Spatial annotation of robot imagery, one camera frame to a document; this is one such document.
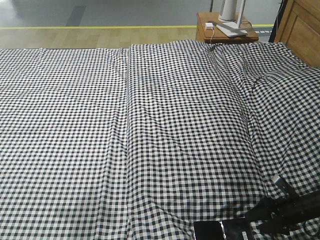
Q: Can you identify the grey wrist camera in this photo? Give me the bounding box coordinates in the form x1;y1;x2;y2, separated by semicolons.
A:
272;174;291;193

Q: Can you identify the black smartphone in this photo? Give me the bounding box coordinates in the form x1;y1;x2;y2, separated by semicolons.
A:
193;218;254;240

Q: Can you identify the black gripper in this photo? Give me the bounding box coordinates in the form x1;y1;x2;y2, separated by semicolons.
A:
244;197;308;235

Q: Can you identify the black white checkered bedsheet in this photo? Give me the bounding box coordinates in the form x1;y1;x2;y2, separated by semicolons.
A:
0;40;320;240

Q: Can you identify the white charger adapter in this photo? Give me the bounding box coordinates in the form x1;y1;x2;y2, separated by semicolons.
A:
204;22;214;30

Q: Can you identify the wooden nightstand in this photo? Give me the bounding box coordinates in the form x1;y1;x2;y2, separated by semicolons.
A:
195;12;259;44

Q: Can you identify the white cylindrical device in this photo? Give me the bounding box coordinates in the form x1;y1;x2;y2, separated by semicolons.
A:
218;0;237;22

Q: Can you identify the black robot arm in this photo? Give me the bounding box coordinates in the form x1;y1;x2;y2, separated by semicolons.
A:
244;191;320;235

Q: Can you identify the wooden headboard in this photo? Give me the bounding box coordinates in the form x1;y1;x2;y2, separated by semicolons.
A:
274;0;320;67

